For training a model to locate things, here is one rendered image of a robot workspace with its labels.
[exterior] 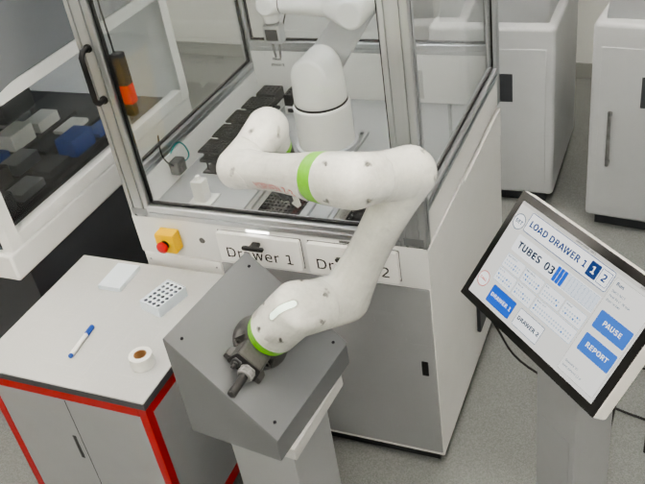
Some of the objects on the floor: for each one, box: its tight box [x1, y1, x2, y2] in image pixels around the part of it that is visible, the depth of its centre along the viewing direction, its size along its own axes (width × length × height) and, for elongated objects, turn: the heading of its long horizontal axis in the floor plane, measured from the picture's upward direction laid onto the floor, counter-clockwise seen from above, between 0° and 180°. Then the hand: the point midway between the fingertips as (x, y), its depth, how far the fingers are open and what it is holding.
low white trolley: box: [0, 255, 240, 484], centre depth 282 cm, size 58×62×76 cm
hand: (294, 198), depth 240 cm, fingers closed
